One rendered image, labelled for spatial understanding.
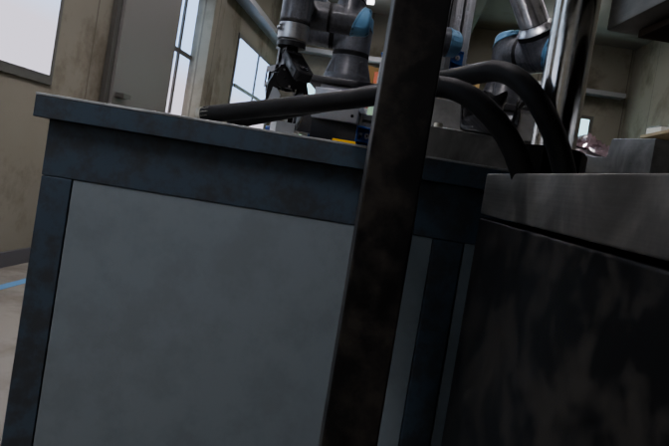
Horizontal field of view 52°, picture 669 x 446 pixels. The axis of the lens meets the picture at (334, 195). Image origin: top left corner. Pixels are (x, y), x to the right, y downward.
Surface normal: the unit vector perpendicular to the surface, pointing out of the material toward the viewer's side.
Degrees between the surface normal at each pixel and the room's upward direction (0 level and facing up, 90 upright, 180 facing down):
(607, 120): 90
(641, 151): 90
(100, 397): 90
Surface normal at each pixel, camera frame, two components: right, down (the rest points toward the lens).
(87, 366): 0.01, 0.03
